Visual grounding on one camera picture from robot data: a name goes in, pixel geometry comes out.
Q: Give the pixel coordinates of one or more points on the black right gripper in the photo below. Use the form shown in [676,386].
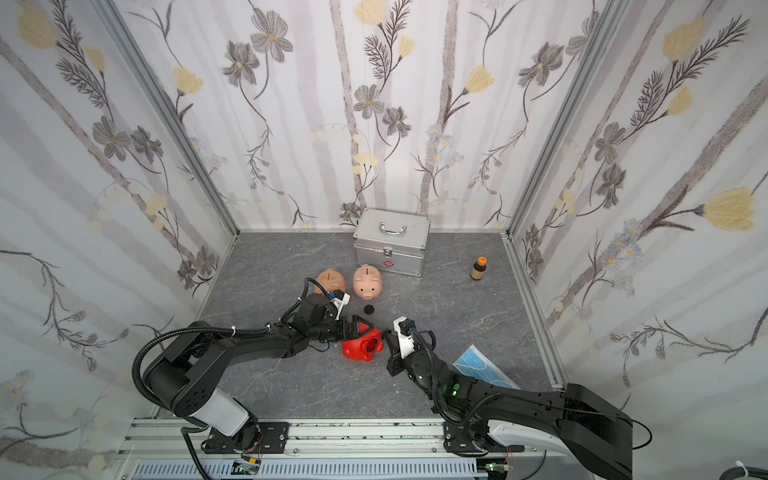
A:
[395,360]

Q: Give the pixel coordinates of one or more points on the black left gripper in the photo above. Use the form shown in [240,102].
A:
[342,327]

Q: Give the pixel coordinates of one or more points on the red piggy bank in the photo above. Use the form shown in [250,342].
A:
[365,345]

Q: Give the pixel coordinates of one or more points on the pink piggy bank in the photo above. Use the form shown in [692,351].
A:
[331,281]
[367,282]

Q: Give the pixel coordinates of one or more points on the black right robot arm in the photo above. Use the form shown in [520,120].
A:
[597,433]

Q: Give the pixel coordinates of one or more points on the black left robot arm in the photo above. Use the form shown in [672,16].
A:
[180,370]

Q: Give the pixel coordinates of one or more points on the blue face mask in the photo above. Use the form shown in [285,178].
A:
[472,362]

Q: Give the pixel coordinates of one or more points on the silver aluminium first aid case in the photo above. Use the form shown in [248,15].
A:
[392,242]

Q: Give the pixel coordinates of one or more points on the small brown orange-capped bottle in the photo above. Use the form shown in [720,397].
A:
[479,269]

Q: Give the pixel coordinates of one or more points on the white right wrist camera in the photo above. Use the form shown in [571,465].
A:
[404,328]

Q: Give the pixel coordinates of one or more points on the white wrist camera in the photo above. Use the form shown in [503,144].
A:
[339,299]
[404,328]

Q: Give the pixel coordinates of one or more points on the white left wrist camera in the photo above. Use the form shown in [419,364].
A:
[339,299]

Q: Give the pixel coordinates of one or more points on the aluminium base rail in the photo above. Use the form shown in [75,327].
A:
[406,448]

